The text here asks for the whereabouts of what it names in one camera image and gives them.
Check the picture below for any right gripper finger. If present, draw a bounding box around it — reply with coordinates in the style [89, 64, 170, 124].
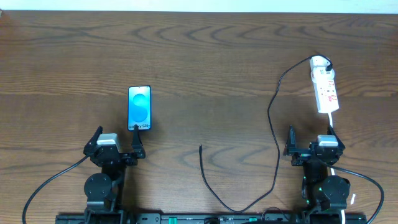
[285, 125, 297, 152]
[327, 125, 345, 149]

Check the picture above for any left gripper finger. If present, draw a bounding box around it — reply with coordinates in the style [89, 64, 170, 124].
[131, 124, 145, 156]
[83, 126, 103, 153]

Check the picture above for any blue Galaxy smartphone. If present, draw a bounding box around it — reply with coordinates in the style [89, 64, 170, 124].
[127, 85, 152, 131]

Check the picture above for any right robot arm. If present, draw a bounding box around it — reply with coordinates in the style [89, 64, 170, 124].
[284, 126, 350, 223]

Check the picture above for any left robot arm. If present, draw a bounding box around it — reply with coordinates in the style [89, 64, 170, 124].
[83, 125, 146, 223]

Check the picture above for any white USB charger plug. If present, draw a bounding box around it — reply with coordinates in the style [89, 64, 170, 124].
[310, 55, 333, 76]

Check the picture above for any white power strip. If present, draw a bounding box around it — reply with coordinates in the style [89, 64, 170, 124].
[311, 67, 339, 114]

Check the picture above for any black USB charging cable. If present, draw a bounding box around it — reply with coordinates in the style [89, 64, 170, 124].
[198, 54, 333, 213]

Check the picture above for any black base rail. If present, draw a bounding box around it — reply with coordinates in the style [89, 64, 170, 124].
[55, 212, 368, 224]

